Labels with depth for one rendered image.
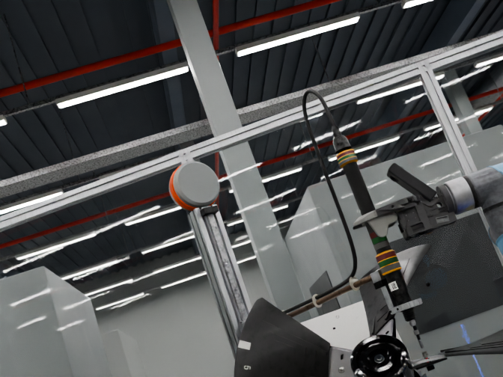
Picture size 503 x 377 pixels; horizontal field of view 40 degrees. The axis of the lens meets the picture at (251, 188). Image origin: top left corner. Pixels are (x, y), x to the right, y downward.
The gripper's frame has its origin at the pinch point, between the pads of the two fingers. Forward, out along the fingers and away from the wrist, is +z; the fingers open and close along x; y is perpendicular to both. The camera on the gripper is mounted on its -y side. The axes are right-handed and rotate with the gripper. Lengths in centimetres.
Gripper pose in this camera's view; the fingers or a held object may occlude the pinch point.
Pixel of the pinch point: (357, 221)
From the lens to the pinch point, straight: 153.0
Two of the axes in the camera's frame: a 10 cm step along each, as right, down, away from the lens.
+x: 1.2, 2.2, 9.7
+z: -9.4, 3.4, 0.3
